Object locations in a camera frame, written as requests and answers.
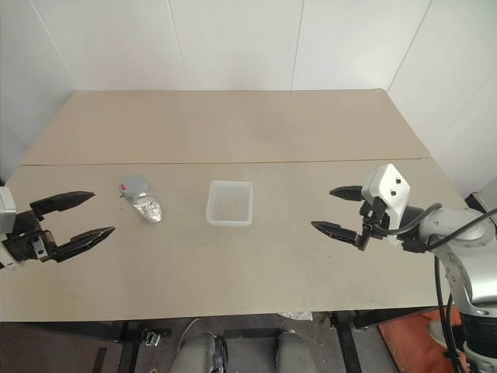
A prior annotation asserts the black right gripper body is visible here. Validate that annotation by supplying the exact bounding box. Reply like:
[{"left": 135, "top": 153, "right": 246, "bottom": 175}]
[{"left": 354, "top": 197, "right": 390, "bottom": 251}]

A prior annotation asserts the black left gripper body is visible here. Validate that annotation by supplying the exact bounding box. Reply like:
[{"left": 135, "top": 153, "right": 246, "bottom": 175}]
[{"left": 2, "top": 208, "right": 60, "bottom": 268}]

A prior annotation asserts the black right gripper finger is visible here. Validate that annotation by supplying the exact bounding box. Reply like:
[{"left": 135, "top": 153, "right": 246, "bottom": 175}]
[
  {"left": 329, "top": 185, "right": 365, "bottom": 203},
  {"left": 311, "top": 220, "right": 357, "bottom": 246}
]

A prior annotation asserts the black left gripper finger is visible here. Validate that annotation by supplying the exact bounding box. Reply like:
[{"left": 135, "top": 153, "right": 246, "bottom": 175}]
[
  {"left": 49, "top": 227, "right": 117, "bottom": 263},
  {"left": 30, "top": 190, "right": 96, "bottom": 223}
]

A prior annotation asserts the clear plastic tray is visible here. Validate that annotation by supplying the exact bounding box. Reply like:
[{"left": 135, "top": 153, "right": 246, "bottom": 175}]
[{"left": 204, "top": 179, "right": 255, "bottom": 228}]

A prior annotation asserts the black box behind table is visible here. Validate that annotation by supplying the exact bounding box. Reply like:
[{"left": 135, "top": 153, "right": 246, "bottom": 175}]
[{"left": 464, "top": 191, "right": 497, "bottom": 219}]

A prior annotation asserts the orange floor mat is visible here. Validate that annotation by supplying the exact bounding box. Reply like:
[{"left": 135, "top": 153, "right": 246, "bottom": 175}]
[{"left": 377, "top": 305, "right": 465, "bottom": 373}]

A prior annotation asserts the grey rounded robot leg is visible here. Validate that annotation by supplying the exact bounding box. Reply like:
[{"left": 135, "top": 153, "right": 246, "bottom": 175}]
[{"left": 276, "top": 329, "right": 308, "bottom": 373}]

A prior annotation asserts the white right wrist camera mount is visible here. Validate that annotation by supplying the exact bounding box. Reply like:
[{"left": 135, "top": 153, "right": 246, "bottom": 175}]
[{"left": 360, "top": 163, "right": 412, "bottom": 235}]

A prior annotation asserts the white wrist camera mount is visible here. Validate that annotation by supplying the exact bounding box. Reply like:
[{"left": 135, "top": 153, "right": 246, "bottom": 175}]
[
  {"left": 360, "top": 163, "right": 412, "bottom": 235},
  {"left": 0, "top": 186, "right": 17, "bottom": 270}
]

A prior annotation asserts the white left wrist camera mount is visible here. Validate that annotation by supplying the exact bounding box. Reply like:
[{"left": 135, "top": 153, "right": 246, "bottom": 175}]
[{"left": 0, "top": 186, "right": 17, "bottom": 270}]

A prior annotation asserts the metal caster bracket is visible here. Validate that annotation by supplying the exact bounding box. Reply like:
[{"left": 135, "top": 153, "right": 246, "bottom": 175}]
[{"left": 142, "top": 328, "right": 172, "bottom": 347}]

